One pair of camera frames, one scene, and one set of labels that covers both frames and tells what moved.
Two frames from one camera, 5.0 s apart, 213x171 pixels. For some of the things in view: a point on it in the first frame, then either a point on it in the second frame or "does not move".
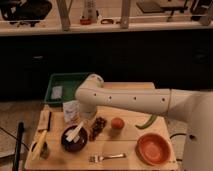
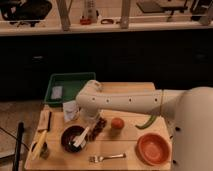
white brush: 72,134 to 79,139
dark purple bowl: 73,146 does not move
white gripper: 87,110 does not move
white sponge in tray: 57,92 does not move
